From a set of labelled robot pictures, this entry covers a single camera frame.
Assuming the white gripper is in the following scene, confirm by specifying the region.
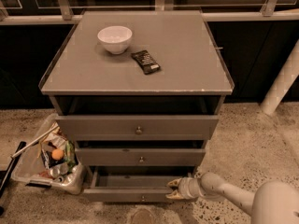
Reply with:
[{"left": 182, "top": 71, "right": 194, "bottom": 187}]
[{"left": 165, "top": 177, "right": 204, "bottom": 200}]

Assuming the grey bottom drawer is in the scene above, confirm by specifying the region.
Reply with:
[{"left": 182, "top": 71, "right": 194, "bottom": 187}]
[{"left": 83, "top": 166, "right": 193, "bottom": 203}]

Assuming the grey drawer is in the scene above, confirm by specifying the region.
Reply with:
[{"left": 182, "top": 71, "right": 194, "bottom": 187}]
[
  {"left": 56, "top": 115, "right": 219, "bottom": 141},
  {"left": 83, "top": 166, "right": 193, "bottom": 203},
  {"left": 76, "top": 140, "right": 206, "bottom": 166}
]

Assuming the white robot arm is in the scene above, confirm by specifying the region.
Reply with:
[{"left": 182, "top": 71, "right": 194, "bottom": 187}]
[{"left": 166, "top": 172, "right": 299, "bottom": 224}]

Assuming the grey middle drawer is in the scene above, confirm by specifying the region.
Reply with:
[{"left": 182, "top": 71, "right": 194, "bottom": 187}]
[{"left": 76, "top": 140, "right": 206, "bottom": 166}]

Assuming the grey drawer cabinet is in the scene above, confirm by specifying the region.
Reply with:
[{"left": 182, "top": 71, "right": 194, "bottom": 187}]
[{"left": 40, "top": 11, "right": 234, "bottom": 203}]

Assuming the grey top drawer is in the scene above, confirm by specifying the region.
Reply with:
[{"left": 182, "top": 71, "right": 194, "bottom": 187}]
[{"left": 56, "top": 115, "right": 219, "bottom": 141}]

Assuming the green snack packet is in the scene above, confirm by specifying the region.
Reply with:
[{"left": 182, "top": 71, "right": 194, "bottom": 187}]
[{"left": 64, "top": 141, "right": 76, "bottom": 169}]

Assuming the silver can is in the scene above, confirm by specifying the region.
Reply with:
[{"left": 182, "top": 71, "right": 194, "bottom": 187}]
[{"left": 49, "top": 162, "right": 68, "bottom": 178}]

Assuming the orange fruit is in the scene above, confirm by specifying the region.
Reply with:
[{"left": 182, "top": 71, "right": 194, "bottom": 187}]
[{"left": 51, "top": 149, "right": 64, "bottom": 161}]

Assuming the black snack bar wrapper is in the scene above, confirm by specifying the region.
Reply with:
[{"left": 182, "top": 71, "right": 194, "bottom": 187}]
[{"left": 131, "top": 50, "right": 161, "bottom": 75}]

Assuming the clear plastic storage bin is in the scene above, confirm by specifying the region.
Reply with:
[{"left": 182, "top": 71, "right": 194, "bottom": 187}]
[{"left": 12, "top": 114, "right": 86, "bottom": 195}]

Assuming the black snack packet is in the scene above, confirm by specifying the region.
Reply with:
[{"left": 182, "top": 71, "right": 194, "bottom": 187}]
[{"left": 41, "top": 149, "right": 64, "bottom": 169}]

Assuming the white ceramic bowl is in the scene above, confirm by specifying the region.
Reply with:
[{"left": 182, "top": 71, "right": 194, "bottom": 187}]
[{"left": 97, "top": 26, "right": 133, "bottom": 54}]

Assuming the white diagonal pole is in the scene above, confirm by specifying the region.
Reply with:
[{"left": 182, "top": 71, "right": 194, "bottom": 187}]
[{"left": 260, "top": 40, "right": 299, "bottom": 115}]

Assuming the metal railing frame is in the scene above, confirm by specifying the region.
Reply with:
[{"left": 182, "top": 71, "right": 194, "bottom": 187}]
[{"left": 0, "top": 0, "right": 299, "bottom": 25}]

